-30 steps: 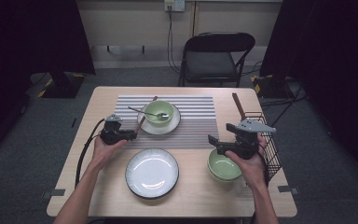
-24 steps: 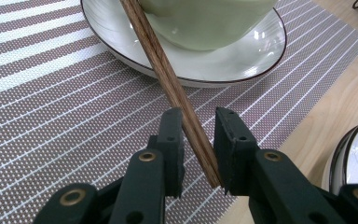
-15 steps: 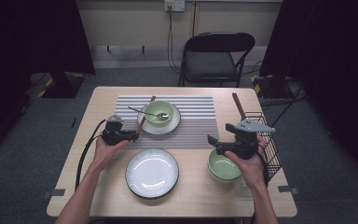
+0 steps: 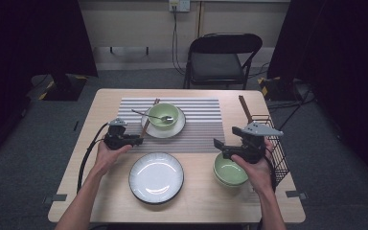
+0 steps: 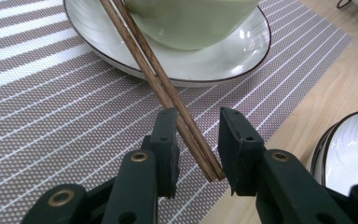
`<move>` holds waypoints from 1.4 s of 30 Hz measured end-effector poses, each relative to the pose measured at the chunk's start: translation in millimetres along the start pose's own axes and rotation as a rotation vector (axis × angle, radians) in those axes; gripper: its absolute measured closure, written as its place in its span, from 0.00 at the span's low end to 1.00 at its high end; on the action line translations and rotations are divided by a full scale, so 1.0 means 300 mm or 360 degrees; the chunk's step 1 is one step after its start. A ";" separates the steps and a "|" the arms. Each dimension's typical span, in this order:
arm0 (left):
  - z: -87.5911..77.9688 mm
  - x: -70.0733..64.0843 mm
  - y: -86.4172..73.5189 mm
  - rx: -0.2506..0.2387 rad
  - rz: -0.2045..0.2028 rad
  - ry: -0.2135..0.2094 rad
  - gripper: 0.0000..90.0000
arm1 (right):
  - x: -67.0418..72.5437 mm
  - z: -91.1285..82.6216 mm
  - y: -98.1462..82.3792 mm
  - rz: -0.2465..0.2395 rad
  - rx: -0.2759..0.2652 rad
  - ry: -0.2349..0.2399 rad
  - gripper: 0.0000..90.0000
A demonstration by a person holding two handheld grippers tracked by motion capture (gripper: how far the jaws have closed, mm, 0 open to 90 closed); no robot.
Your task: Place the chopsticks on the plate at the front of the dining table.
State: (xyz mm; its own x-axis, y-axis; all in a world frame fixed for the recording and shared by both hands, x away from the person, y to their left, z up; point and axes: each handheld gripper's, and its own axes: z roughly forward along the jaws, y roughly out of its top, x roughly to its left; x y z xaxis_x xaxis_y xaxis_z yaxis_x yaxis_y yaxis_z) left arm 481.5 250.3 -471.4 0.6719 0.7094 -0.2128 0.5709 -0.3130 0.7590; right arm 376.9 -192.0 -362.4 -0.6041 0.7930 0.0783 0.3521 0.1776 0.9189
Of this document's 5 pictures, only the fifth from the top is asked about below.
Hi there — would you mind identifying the brown wooden chopstick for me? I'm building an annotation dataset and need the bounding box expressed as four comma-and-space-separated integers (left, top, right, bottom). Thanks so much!
111, 0, 227, 181
99, 0, 218, 183

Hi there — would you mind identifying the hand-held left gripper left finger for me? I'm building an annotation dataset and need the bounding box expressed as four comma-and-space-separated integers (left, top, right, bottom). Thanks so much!
141, 106, 181, 199

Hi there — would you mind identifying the white plate dark rim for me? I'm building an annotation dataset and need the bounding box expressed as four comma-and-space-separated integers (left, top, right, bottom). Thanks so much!
309, 109, 358, 197
63, 0, 272, 88

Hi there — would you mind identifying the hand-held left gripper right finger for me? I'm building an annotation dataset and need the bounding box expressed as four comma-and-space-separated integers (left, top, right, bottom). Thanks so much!
217, 106, 265, 197

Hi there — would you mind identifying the brown white striped placemat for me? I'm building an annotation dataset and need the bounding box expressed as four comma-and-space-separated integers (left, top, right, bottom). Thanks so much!
0, 0, 353, 224

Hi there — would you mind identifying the green ceramic bowl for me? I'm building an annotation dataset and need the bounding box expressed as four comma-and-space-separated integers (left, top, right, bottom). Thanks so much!
122, 0, 262, 51

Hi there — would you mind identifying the black wire cutlery basket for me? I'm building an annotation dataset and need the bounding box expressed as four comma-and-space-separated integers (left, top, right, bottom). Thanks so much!
336, 0, 358, 9

